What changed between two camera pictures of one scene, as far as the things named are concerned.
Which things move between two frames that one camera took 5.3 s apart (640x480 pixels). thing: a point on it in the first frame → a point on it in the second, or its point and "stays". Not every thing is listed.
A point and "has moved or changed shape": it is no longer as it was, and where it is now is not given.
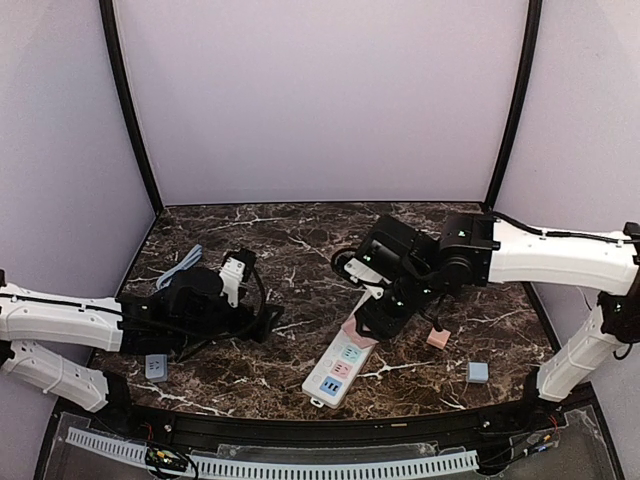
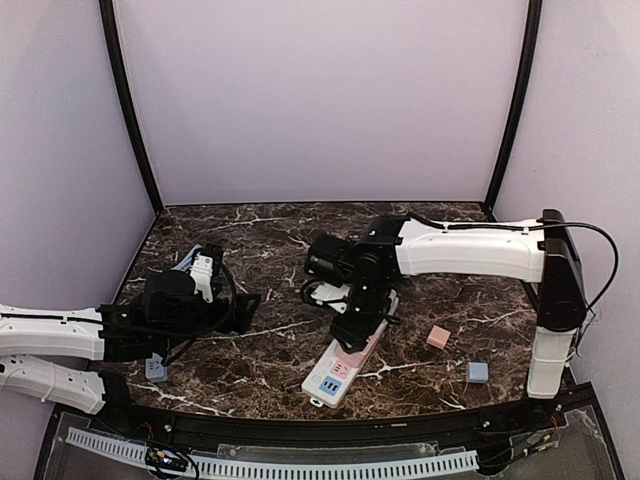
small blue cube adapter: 478,372 stays
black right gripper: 376,325 → 357,326
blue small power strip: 156,367 stays
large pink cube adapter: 349,326 has moved or changed shape
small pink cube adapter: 438,338 stays
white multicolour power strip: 334,375 stays
